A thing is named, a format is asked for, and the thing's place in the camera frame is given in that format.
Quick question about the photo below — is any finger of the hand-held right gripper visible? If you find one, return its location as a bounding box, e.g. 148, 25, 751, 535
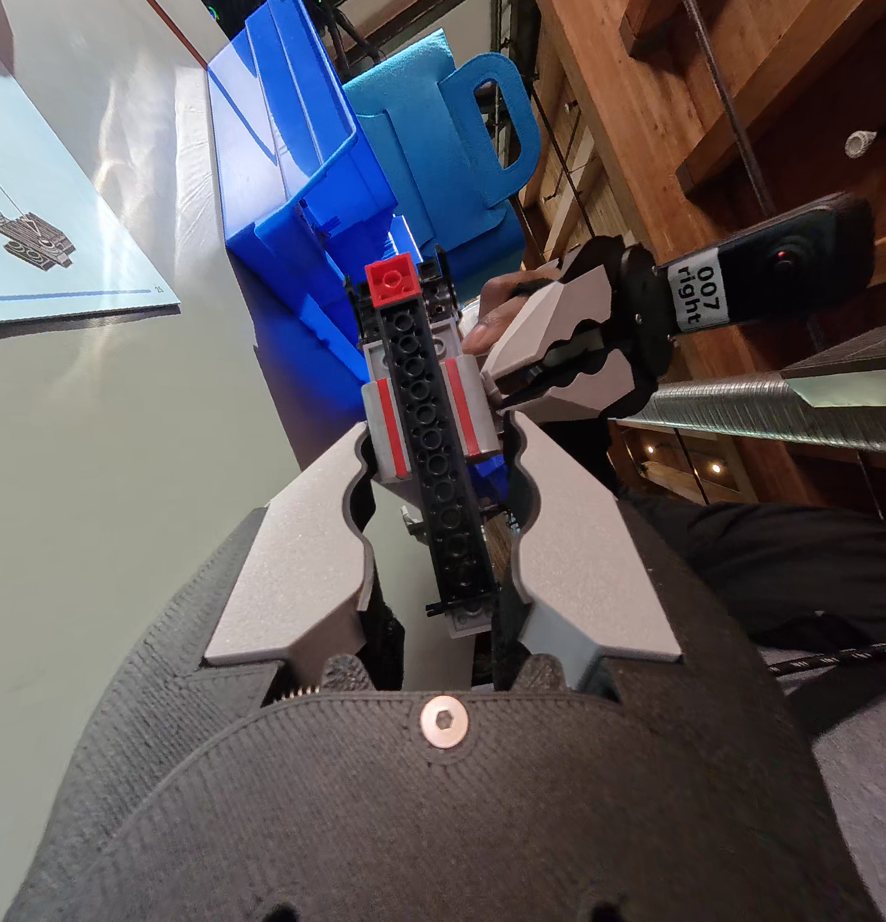
495, 355, 643, 424
479, 265, 618, 395

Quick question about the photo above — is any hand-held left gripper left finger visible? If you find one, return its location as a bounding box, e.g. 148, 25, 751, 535
203, 424, 378, 687

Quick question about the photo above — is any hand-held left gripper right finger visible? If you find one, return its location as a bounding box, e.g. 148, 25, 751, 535
502, 412, 684, 692

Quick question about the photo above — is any toy brick vehicle model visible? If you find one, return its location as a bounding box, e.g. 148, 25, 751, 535
346, 248, 519, 638

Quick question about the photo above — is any person's right forearm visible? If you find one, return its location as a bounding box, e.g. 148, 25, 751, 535
616, 486, 886, 649

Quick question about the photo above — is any white desk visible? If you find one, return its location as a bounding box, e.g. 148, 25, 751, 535
0, 0, 372, 901

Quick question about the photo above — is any person's right hand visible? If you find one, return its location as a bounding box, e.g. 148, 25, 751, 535
461, 270, 559, 357

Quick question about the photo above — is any black threaded rod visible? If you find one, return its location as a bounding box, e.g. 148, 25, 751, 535
681, 0, 782, 217

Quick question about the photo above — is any light blue foam case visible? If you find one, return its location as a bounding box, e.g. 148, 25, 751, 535
342, 29, 543, 282

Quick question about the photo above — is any blue plastic bin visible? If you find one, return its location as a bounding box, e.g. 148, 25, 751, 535
207, 0, 458, 390

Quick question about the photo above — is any light blue instruction booklet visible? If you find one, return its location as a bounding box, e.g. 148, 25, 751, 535
0, 0, 183, 328

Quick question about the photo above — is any wooden shelf frame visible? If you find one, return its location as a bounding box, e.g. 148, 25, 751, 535
515, 0, 886, 520

